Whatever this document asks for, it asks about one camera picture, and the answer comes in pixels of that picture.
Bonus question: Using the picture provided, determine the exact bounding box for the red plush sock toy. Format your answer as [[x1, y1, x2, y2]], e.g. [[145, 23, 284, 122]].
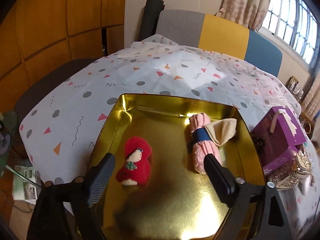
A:
[[116, 137, 152, 187]]

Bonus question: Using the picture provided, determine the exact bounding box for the pink rolled towel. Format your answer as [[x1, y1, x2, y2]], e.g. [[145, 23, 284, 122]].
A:
[[189, 113, 222, 174]]

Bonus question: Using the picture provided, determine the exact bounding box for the beige folded cloth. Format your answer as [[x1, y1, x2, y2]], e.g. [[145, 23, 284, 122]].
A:
[[204, 118, 237, 147]]

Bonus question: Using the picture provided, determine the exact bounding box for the gold metal tray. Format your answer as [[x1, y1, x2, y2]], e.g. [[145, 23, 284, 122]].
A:
[[89, 94, 265, 239]]

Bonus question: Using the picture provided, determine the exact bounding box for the patterned tablecloth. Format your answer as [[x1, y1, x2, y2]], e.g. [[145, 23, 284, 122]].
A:
[[19, 35, 319, 239]]

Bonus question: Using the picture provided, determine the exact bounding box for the purple box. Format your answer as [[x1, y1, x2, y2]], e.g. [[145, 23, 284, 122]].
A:
[[251, 106, 306, 176]]

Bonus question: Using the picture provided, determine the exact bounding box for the ornate silver tissue box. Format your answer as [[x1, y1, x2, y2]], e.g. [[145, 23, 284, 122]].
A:
[[267, 144, 313, 190]]

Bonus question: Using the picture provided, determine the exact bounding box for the multicolour sofa backrest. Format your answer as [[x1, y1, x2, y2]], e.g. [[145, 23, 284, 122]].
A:
[[156, 10, 283, 76]]

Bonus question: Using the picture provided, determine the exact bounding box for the black rolled mat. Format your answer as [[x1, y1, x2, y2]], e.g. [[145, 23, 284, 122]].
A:
[[138, 0, 165, 41]]

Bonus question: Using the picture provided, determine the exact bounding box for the window with bars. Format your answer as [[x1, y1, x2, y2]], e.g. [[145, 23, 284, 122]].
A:
[[262, 0, 319, 69]]

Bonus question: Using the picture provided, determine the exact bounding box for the beige curtain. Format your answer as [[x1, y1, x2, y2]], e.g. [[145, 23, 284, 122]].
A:
[[216, 0, 271, 32]]

